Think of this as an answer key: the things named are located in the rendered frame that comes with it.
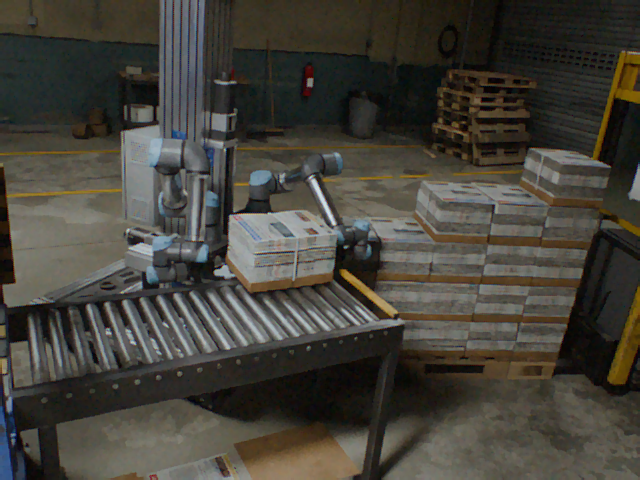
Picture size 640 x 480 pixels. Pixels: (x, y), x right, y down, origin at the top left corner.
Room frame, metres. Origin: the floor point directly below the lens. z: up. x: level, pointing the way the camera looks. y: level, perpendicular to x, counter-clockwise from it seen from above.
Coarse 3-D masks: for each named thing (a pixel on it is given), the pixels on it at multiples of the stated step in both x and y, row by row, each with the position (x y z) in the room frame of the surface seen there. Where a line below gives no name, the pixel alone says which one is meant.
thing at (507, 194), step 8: (472, 184) 3.14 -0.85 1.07; (480, 184) 3.15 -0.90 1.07; (488, 184) 3.17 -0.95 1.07; (488, 192) 3.00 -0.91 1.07; (496, 192) 3.02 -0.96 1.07; (504, 192) 3.03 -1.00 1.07; (512, 192) 3.05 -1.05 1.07; (520, 192) 3.07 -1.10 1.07; (496, 200) 2.84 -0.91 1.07; (504, 200) 2.86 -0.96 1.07; (512, 200) 2.88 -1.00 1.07; (520, 200) 2.90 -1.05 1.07; (528, 200) 2.92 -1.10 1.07; (536, 200) 2.94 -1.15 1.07
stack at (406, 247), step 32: (352, 224) 2.93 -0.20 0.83; (384, 224) 2.99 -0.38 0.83; (416, 224) 3.04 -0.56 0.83; (384, 256) 2.74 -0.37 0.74; (416, 256) 2.77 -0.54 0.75; (448, 256) 2.80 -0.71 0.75; (480, 256) 2.82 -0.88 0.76; (512, 256) 2.85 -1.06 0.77; (352, 288) 2.71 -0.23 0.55; (384, 288) 2.73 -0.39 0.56; (416, 288) 2.76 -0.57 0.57; (448, 288) 2.79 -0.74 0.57; (480, 288) 2.82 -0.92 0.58; (512, 288) 2.85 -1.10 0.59; (416, 320) 2.78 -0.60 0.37
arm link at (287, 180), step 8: (328, 152) 2.79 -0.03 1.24; (336, 152) 2.81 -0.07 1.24; (328, 160) 2.73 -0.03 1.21; (336, 160) 2.76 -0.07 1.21; (296, 168) 2.94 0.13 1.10; (328, 168) 2.72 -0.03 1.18; (336, 168) 2.75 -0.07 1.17; (280, 176) 2.99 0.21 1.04; (288, 176) 2.95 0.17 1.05; (296, 176) 2.90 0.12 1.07; (280, 184) 2.98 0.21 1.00; (288, 184) 2.97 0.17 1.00; (296, 184) 2.95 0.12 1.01; (280, 192) 3.03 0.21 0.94; (288, 192) 3.08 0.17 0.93
